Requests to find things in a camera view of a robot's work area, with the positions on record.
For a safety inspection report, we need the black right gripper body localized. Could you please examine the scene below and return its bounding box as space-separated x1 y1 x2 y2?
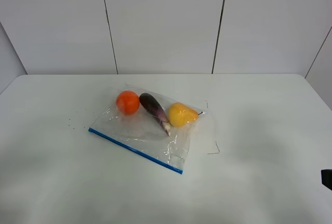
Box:
321 169 332 190

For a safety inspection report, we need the clear zip bag blue seal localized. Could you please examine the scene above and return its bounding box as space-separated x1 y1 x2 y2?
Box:
88 84 206 174

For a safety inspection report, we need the yellow pear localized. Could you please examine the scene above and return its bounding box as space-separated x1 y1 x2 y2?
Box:
169 103 202 128

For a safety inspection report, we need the purple eggplant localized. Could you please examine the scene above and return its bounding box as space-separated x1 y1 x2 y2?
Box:
139 93 171 136

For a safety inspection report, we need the orange tomato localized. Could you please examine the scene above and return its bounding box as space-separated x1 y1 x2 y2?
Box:
116 90 140 115

